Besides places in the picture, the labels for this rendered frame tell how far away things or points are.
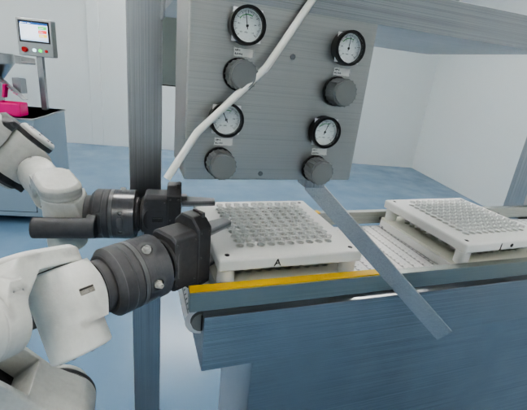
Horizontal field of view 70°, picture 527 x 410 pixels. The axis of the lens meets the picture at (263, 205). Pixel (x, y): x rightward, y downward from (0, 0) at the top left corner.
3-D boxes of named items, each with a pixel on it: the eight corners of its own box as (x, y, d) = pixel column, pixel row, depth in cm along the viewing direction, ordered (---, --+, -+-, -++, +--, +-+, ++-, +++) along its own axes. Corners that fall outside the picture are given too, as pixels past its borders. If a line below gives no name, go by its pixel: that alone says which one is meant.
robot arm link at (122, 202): (181, 174, 72) (115, 172, 69) (180, 190, 63) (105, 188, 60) (180, 233, 76) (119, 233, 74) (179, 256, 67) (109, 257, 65)
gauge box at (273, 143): (183, 180, 43) (189, -20, 36) (173, 157, 52) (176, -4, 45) (350, 181, 50) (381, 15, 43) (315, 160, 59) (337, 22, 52)
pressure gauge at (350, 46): (333, 63, 42) (339, 27, 41) (328, 63, 43) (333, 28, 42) (362, 67, 43) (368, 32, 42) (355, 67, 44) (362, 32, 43)
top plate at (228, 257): (301, 208, 84) (302, 199, 84) (361, 261, 63) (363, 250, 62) (192, 211, 76) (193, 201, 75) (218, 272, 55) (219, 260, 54)
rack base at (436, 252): (456, 277, 72) (460, 266, 71) (379, 225, 93) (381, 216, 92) (542, 266, 80) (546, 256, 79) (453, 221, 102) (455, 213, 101)
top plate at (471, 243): (464, 254, 70) (468, 244, 69) (383, 207, 91) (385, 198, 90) (550, 246, 78) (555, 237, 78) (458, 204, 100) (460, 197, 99)
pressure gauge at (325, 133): (311, 147, 45) (315, 115, 44) (306, 145, 46) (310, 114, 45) (337, 149, 46) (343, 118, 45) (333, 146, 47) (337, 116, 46)
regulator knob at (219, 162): (206, 181, 41) (209, 141, 39) (202, 175, 43) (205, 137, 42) (237, 181, 42) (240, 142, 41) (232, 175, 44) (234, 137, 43)
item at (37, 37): (23, 109, 276) (13, 15, 254) (30, 107, 285) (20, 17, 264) (57, 112, 279) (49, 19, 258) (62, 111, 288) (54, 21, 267)
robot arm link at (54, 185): (91, 232, 66) (69, 202, 75) (86, 186, 62) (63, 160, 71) (50, 242, 62) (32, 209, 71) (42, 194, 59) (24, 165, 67)
